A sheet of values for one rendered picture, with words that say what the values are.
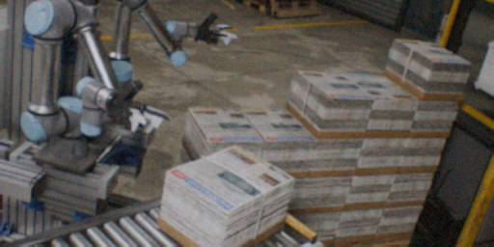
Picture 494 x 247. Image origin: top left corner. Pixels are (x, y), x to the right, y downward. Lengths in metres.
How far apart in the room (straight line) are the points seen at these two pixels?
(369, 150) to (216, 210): 1.45
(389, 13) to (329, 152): 7.35
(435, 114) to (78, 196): 1.93
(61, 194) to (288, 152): 1.11
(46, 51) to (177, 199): 0.70
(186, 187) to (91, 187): 0.62
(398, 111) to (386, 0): 7.20
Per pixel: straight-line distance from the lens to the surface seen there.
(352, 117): 2.92
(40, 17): 2.04
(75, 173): 2.37
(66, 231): 1.99
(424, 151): 3.34
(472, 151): 3.81
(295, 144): 2.81
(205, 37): 2.87
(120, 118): 1.85
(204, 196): 1.82
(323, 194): 3.07
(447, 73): 3.17
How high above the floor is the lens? 1.99
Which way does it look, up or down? 22 degrees down
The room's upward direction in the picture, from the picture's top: 12 degrees clockwise
